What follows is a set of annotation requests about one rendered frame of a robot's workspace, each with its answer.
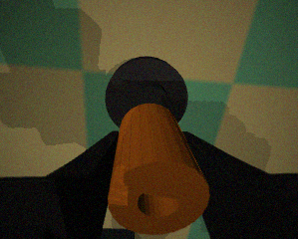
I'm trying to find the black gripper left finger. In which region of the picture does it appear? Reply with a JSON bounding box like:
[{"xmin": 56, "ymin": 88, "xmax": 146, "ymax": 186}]
[{"xmin": 0, "ymin": 131, "xmax": 119, "ymax": 239}]

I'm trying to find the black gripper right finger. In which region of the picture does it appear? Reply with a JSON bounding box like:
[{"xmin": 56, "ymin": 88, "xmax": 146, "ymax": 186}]
[{"xmin": 182, "ymin": 131, "xmax": 298, "ymax": 239}]

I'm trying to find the orange knob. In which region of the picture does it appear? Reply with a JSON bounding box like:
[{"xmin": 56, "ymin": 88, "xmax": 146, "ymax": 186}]
[{"xmin": 108, "ymin": 104, "xmax": 209, "ymax": 235}]

